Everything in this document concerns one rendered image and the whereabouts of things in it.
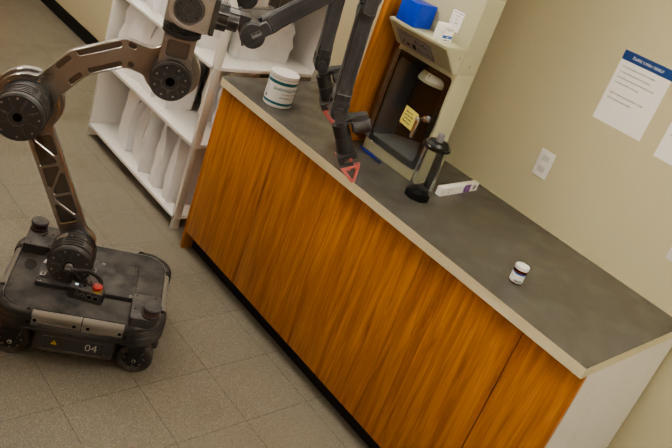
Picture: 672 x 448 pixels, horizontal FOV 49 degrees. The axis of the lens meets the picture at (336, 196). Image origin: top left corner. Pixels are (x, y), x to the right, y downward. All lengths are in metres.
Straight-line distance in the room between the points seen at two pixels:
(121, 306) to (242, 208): 0.76
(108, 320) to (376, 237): 1.04
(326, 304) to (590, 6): 1.55
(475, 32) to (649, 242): 1.00
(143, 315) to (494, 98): 1.69
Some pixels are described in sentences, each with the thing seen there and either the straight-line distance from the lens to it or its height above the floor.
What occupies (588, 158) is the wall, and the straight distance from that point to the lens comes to 3.03.
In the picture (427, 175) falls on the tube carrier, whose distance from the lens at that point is 2.79.
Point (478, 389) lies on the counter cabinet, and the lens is 2.58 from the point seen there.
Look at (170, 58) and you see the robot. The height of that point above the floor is 1.20.
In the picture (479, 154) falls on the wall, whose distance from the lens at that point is 3.31.
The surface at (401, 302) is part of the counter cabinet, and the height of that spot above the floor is 0.66.
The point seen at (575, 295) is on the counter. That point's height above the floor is 0.94.
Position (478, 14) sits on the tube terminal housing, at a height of 1.64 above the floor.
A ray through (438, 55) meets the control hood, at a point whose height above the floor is 1.46.
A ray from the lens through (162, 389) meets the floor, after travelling 3.02.
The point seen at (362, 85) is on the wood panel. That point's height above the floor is 1.19.
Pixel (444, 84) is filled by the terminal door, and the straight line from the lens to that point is 2.86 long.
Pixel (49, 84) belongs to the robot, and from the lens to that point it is 2.81.
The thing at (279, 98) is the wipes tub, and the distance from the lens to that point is 3.24.
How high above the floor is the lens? 2.01
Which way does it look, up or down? 24 degrees down
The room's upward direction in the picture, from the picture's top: 20 degrees clockwise
